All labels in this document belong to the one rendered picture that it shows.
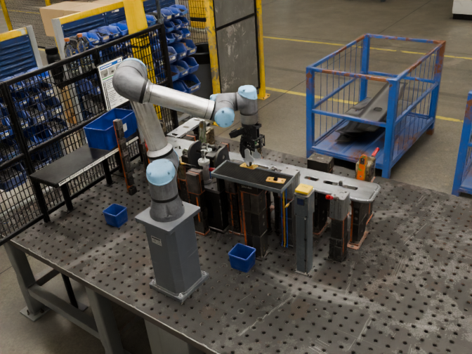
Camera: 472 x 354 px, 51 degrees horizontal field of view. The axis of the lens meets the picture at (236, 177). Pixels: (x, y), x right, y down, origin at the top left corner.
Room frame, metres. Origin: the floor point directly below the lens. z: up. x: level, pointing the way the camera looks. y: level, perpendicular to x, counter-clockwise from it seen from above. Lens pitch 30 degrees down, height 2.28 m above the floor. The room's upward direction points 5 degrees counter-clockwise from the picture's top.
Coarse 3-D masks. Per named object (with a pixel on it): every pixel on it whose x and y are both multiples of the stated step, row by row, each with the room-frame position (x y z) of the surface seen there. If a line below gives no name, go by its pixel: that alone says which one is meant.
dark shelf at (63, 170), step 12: (72, 156) 2.59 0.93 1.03; (84, 156) 2.57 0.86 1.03; (96, 156) 2.56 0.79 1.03; (108, 156) 2.59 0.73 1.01; (48, 168) 2.46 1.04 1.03; (60, 168) 2.45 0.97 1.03; (72, 168) 2.43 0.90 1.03; (84, 168) 2.44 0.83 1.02; (36, 180) 2.36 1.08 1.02; (48, 180) 2.32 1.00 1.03; (60, 180) 2.31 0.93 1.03
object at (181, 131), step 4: (188, 120) 3.04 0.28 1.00; (192, 120) 3.03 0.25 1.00; (200, 120) 3.02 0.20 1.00; (184, 124) 2.97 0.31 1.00; (188, 124) 2.97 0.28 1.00; (192, 124) 2.96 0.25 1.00; (196, 124) 2.95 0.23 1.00; (176, 128) 2.93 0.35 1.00; (180, 128) 2.92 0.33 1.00; (184, 128) 2.92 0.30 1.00; (188, 128) 2.91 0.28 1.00; (192, 128) 2.91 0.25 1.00; (172, 132) 2.87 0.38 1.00; (176, 132) 2.86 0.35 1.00; (180, 132) 2.86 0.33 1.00; (184, 132) 2.85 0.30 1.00; (188, 132) 2.87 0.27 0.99; (176, 136) 2.80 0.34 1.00; (180, 136) 2.80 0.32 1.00
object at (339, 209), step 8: (336, 192) 1.90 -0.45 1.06; (344, 192) 1.90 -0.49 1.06; (344, 200) 1.85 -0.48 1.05; (336, 208) 1.86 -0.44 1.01; (344, 208) 1.85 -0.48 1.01; (336, 216) 1.86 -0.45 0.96; (344, 216) 1.86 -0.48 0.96; (336, 224) 1.87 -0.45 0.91; (344, 224) 1.88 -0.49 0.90; (336, 232) 1.86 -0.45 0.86; (344, 232) 1.88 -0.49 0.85; (336, 240) 1.86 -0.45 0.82; (344, 240) 1.87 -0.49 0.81; (336, 248) 1.86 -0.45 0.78; (344, 248) 1.88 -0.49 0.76; (328, 256) 1.88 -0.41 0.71; (336, 256) 1.86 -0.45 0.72; (344, 256) 1.87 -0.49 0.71
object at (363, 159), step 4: (360, 156) 2.15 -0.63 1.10; (364, 156) 2.14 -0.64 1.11; (360, 160) 2.14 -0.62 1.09; (364, 160) 2.13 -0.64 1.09; (360, 164) 2.14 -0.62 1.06; (364, 164) 2.13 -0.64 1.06; (360, 168) 2.14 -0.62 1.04; (364, 168) 2.13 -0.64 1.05; (360, 172) 2.13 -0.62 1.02; (364, 172) 2.12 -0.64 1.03; (360, 176) 2.12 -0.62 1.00; (364, 176) 2.12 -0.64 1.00; (364, 180) 2.12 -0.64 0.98
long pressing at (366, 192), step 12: (180, 144) 2.68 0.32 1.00; (180, 156) 2.53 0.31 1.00; (204, 156) 2.50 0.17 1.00; (240, 156) 2.46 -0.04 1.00; (300, 168) 2.27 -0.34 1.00; (300, 180) 2.14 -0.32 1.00; (324, 180) 2.12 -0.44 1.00; (336, 180) 2.11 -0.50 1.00; (348, 180) 2.10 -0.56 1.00; (360, 180) 2.10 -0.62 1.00; (324, 192) 2.01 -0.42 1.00; (360, 192) 1.98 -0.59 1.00; (372, 192) 1.97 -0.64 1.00
